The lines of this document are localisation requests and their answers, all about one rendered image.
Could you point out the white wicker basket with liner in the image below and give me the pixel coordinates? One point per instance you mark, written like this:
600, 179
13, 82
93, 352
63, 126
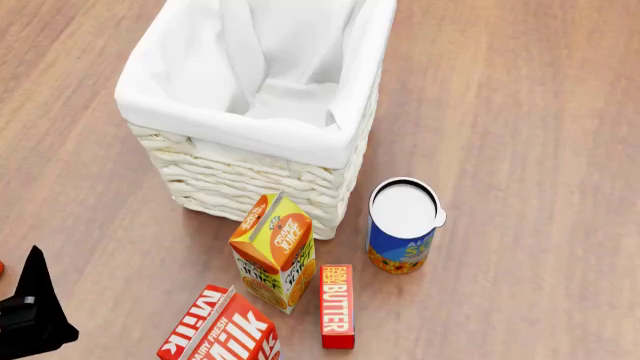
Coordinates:
200, 56

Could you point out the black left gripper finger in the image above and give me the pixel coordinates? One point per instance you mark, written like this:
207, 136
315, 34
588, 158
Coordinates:
36, 273

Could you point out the red milk carton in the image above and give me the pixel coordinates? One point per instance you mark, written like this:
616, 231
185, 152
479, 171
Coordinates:
225, 330

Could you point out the red butter box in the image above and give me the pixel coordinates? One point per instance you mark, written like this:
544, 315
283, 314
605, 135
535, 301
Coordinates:
336, 303

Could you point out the blue soup can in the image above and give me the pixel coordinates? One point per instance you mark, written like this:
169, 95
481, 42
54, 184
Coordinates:
402, 225

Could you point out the orange juice carton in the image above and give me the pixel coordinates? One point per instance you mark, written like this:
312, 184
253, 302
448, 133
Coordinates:
280, 258

